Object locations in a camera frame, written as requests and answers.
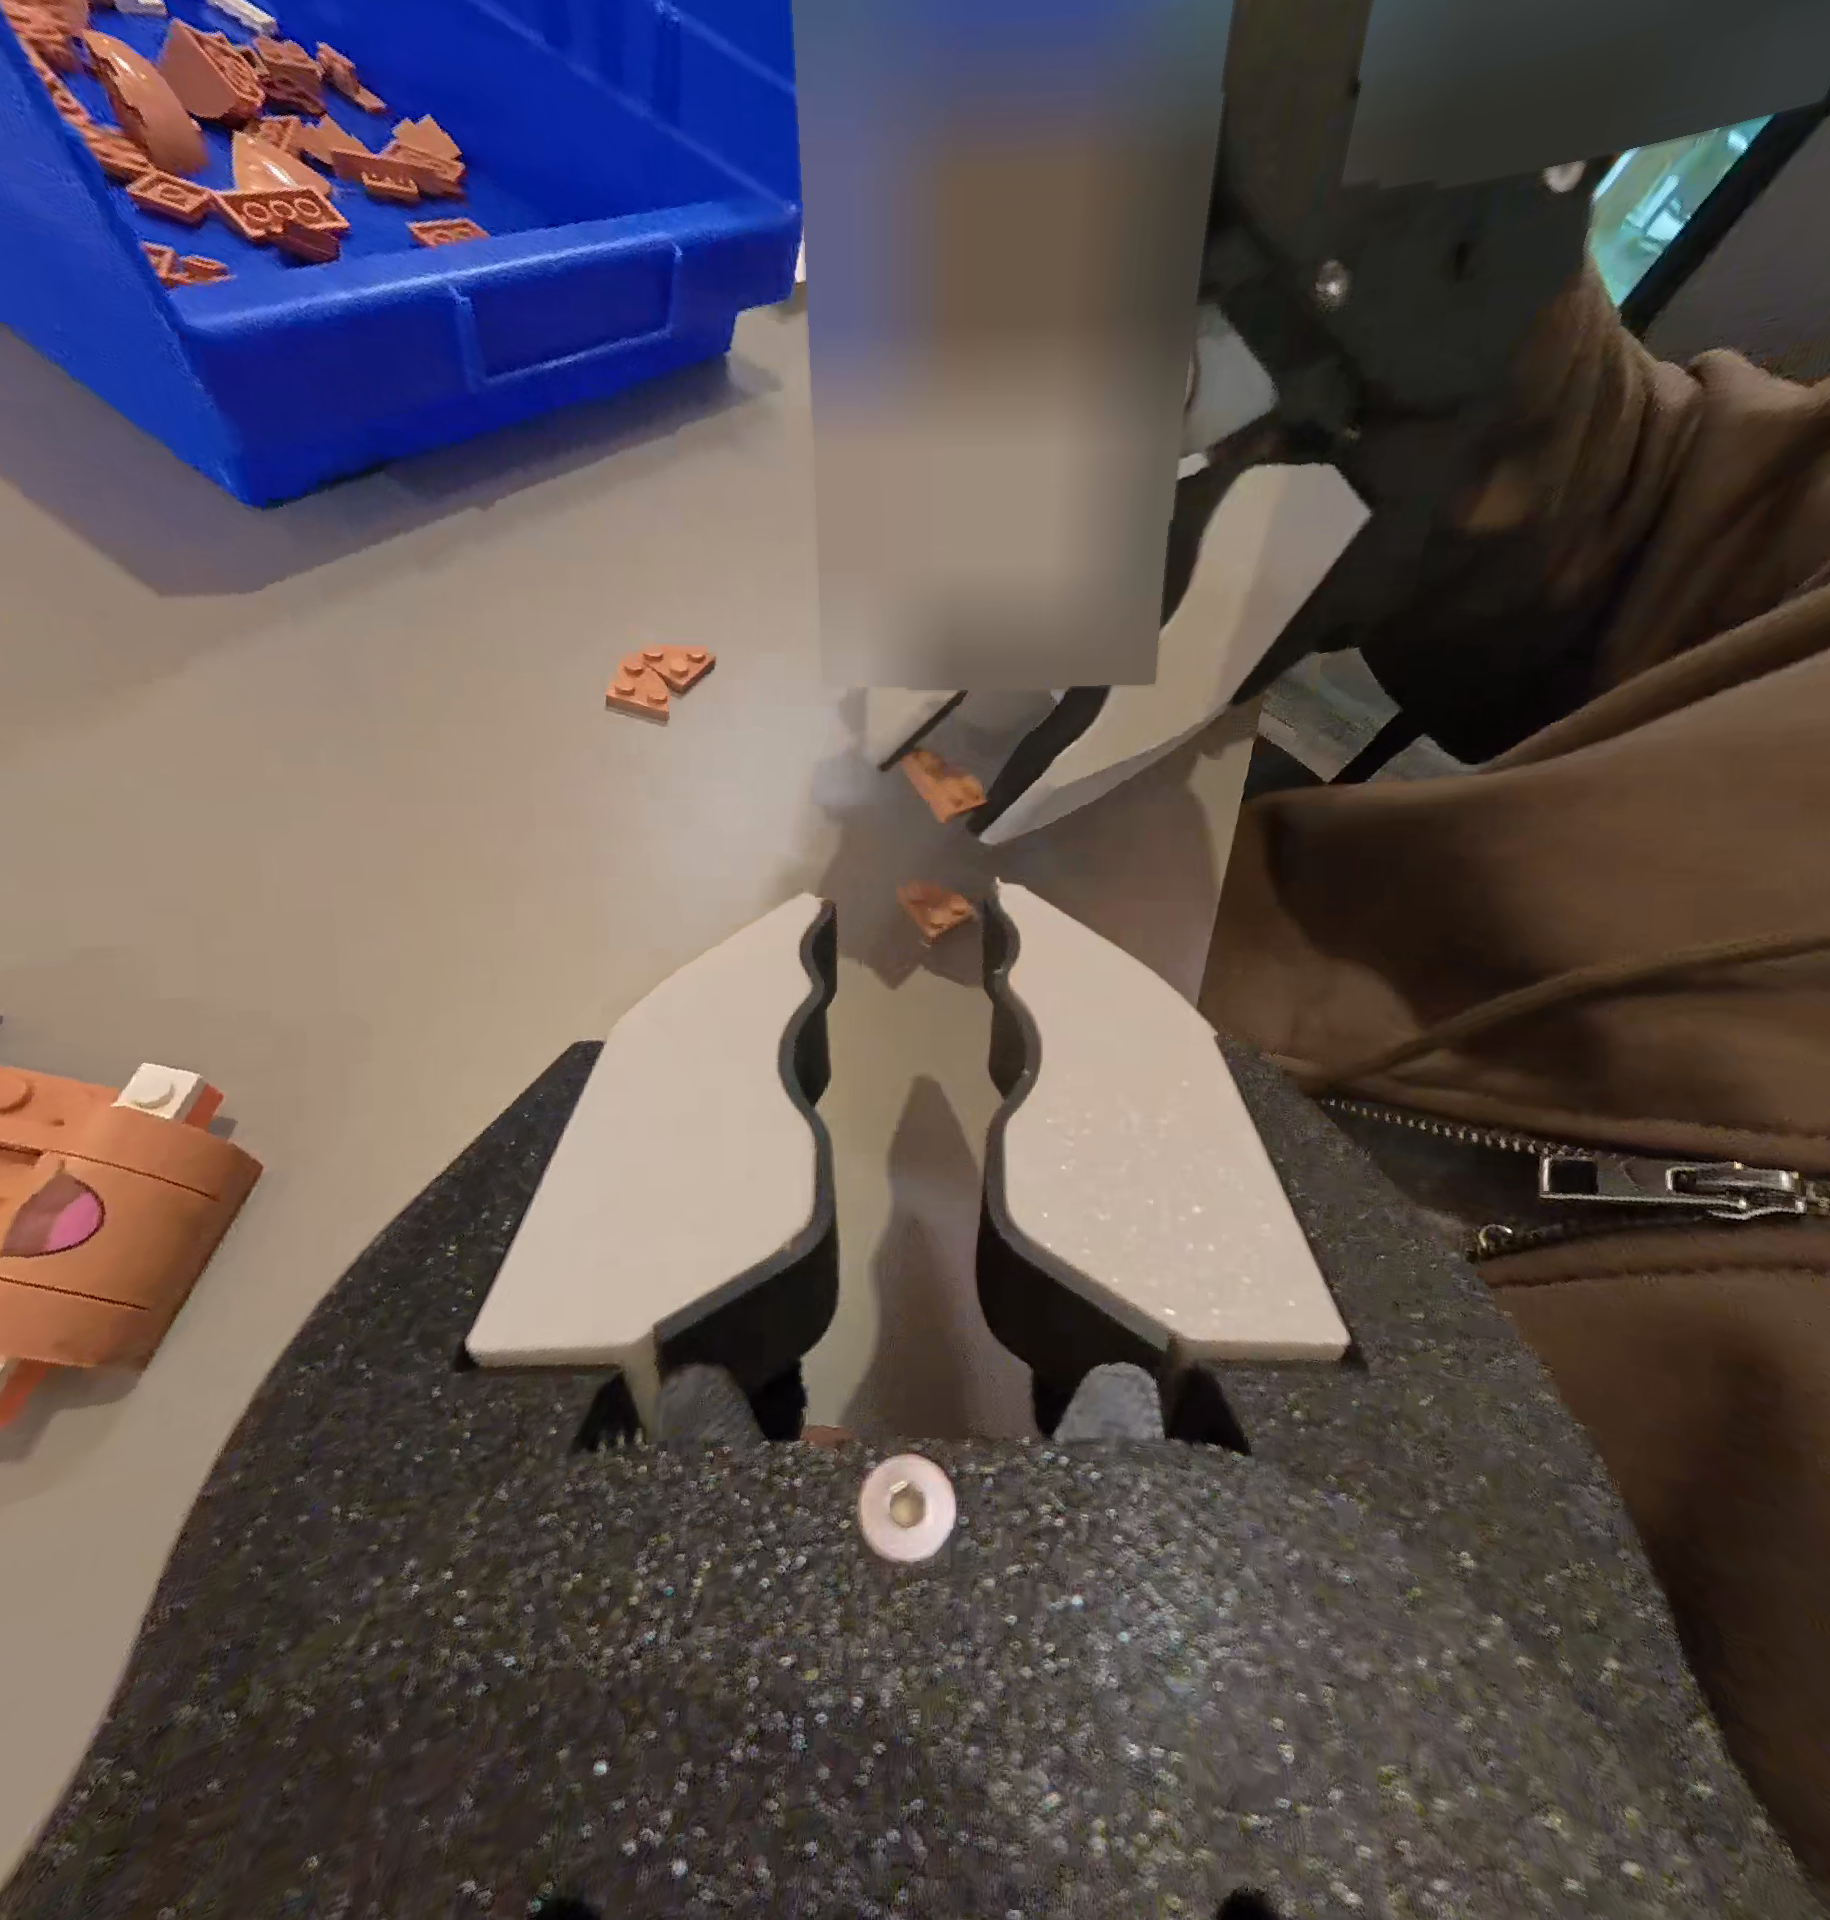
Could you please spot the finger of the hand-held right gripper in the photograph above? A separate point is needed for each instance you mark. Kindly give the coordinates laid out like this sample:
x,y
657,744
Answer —
x,y
1241,600
898,723

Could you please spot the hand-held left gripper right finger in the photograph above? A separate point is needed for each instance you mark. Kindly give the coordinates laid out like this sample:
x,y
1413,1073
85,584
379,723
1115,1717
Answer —
x,y
1155,1186

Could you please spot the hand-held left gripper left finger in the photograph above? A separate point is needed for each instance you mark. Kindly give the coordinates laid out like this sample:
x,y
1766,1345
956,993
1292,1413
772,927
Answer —
x,y
657,1168

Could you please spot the brown lego assembly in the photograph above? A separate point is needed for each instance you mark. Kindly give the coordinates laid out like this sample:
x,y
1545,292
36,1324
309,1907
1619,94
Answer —
x,y
85,1310

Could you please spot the brown lego face piece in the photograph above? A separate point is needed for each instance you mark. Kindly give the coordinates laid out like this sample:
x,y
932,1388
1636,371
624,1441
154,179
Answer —
x,y
51,1215

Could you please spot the blue plastic bin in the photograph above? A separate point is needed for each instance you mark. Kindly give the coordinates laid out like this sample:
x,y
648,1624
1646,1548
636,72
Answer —
x,y
407,346

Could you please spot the pile of brown lego pieces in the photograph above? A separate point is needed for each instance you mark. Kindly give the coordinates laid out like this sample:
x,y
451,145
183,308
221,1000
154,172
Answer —
x,y
255,165

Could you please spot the person's right forearm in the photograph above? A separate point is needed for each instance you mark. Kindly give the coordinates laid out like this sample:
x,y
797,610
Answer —
x,y
1636,494

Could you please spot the person's brown jacket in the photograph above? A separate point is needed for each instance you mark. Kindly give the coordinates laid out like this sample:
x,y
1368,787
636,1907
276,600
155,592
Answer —
x,y
1606,973

